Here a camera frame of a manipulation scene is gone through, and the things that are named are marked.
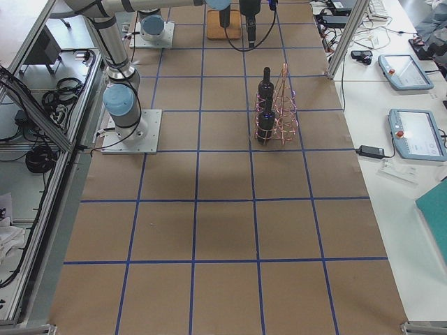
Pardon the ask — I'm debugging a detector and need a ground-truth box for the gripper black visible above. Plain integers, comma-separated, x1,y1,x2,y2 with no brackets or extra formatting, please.
239,0,261,48

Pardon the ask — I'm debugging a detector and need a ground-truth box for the dark wine bottle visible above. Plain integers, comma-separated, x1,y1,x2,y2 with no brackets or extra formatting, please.
257,98,275,144
258,67,274,108
219,6,230,28

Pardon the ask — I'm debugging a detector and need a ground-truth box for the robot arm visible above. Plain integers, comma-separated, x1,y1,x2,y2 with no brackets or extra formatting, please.
66,0,230,89
138,8,165,40

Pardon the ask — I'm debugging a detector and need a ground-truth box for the wooden serving tray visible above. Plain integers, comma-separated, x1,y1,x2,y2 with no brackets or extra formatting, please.
205,9,242,40

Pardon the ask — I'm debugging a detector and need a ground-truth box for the teach pendant far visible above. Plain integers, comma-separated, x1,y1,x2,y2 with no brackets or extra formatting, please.
378,54,434,91

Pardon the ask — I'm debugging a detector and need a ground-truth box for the teach pendant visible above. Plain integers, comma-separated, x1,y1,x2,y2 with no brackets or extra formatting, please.
388,109,446,162
378,54,434,91

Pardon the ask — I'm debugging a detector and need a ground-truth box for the black power adapter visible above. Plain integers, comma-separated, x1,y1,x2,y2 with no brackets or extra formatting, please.
356,145,385,159

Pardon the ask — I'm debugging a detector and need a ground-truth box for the teach pendant near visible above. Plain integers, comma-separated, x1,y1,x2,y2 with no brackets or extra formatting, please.
388,109,446,162

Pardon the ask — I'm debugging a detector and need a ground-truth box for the teal board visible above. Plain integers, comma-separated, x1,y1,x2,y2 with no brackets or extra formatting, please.
416,180,446,264

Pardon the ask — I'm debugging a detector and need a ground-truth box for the crumpled white cloth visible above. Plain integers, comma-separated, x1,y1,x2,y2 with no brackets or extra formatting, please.
0,193,27,276

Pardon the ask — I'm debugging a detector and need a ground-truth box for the copper wire bottle basket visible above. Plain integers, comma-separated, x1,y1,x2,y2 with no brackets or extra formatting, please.
255,63,298,145

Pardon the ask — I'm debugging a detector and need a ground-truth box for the aluminium frame post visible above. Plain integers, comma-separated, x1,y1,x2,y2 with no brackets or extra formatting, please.
327,0,369,80

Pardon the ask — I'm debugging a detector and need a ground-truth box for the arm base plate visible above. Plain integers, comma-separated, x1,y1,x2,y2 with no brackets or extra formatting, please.
101,110,162,154
129,22,175,49

